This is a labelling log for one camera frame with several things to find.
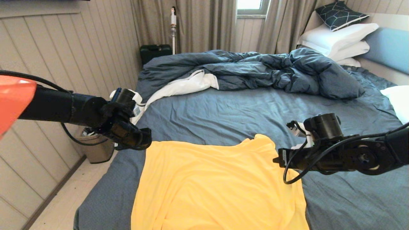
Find narrow beige curtain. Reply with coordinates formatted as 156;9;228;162
256;0;337;55

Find beige headboard frame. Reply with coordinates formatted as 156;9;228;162
302;12;409;86

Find yellow t-shirt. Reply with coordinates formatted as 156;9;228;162
131;134;310;230

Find white duvet lining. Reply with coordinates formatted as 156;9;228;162
130;70;220;126

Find white stick vacuum cleaner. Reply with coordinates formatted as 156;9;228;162
170;7;178;55

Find window with grey frame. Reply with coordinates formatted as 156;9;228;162
236;0;270;17

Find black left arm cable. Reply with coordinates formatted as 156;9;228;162
0;70;150;151

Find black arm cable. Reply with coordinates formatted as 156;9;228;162
283;121;409;185
0;70;150;151

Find dark geometric pattern cushion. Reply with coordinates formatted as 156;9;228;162
315;2;369;32

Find flat white pillow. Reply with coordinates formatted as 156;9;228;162
326;41;370;62

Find large white pillow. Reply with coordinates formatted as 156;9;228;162
297;23;379;58

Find light blue headboard pad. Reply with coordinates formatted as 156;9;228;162
362;28;409;76

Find dark green hard case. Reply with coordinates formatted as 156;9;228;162
140;45;173;67

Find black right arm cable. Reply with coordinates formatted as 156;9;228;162
283;121;409;185

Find wide beige curtain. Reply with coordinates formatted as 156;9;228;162
130;0;237;55

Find brown metal trash bin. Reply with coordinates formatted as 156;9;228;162
75;127;115;164

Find crumpled dark blue duvet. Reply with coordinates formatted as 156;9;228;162
134;48;365;104

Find small white pillow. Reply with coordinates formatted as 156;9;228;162
335;57;361;68

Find dark blue bed sheet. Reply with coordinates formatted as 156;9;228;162
74;65;409;230

